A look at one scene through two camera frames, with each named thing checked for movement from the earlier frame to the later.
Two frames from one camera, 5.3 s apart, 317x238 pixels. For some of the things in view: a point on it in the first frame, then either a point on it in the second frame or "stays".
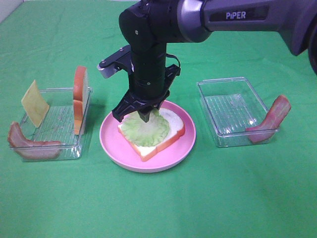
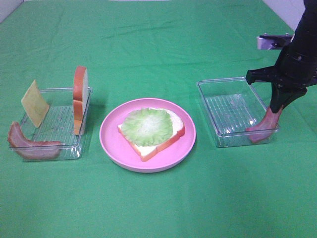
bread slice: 80,91 stays
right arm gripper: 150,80 to 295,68
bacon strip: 31,149 stays
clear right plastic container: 233,106 stays
